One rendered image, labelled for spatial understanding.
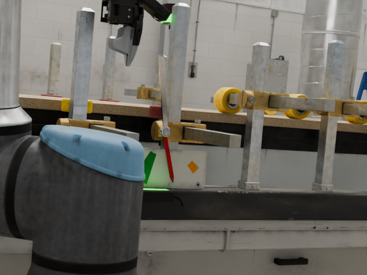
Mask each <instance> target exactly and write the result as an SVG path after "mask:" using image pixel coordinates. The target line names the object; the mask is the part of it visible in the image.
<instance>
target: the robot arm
mask: <svg viewBox="0 0 367 275"><path fill-rule="evenodd" d="M103 6H104V7H106V10H107V11H108V13H107V14H104V17H103ZM144 10H145V11H146V12H148V13H149V14H150V15H151V16H152V17H153V18H154V19H155V20H156V21H158V22H162V21H167V19H168V18H169V16H170V14H171V12H170V11H169V10H168V9H167V8H166V7H165V6H163V5H161V4H160V3H159V2H158V1H156V0H102V8H101V16H100V21H101V22H106V23H109V24H111V25H123V27H120V28H119V29H118V32H117V37H116V38H114V39H111V40H109V41H108V47H109V48H110V49H111V50H114V51H116V52H119V53H121V54H123V55H124V58H125V65H126V66H127V67H129V66H130V65H131V63H132V62H133V60H134V58H135V55H136V53H137V50H138V46H139V43H140V39H141V34H142V31H143V18H144ZM20 40H21V0H0V236H3V237H10V238H18V239H23V240H30V241H33V246H32V260H31V266H30V268H29V270H28V272H27V275H138V274H137V260H138V248H139V235H140V222H141V209H142V202H143V189H144V180H145V173H144V149H143V147H142V145H141V144H140V143H139V142H138V141H137V140H135V139H132V138H130V137H127V136H123V135H119V134H114V133H108V132H105V131H100V130H94V129H87V128H80V127H71V126H70V127H67V126H63V125H46V126H44V127H43V128H42V131H41V132H40V137H37V136H32V118H31V117H30V116H29V115H28V114H27V113H26V112H25V111H24V110H23V109H22V108H21V106H20V104H19V81H20Z"/></svg>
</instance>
